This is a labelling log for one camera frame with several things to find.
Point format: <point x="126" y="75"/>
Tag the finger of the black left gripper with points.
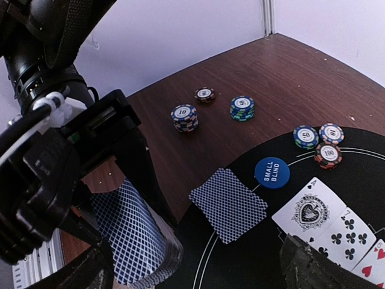
<point x="77" y="226"/>

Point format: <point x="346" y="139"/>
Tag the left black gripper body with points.
<point x="38" y="179"/>

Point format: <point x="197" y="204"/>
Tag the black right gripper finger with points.
<point x="144" y="174"/>

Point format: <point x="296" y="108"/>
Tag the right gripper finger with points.
<point x="93" y="268"/>
<point x="304" y="267"/>

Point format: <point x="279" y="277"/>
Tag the seven of clubs card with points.
<point x="346" y="241"/>

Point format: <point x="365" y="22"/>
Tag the ace of spades card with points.
<point x="310" y="212"/>

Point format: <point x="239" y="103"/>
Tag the grey card deck box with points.
<point x="144" y="248"/>

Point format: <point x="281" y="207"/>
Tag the red white poker chip stack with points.
<point x="185" y="118"/>

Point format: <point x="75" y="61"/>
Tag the six of hearts card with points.
<point x="371" y="262"/>

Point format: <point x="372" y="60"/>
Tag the face down card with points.
<point x="231" y="208"/>

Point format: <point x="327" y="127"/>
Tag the dark red poker chip stack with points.
<point x="205" y="95"/>

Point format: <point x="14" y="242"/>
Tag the blue small blind button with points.
<point x="272" y="173"/>

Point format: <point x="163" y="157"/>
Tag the green poker chip stack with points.
<point x="242" y="108"/>

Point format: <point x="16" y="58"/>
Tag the blue green fifty chip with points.
<point x="305" y="137"/>

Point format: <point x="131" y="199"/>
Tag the blue orange ten chip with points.
<point x="331" y="133"/>

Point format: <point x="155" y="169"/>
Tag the round black poker mat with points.
<point x="253" y="260"/>

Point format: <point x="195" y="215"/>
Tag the aluminium front rail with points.
<point x="41" y="263"/>

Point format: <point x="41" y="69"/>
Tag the left aluminium frame post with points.
<point x="268" y="17"/>

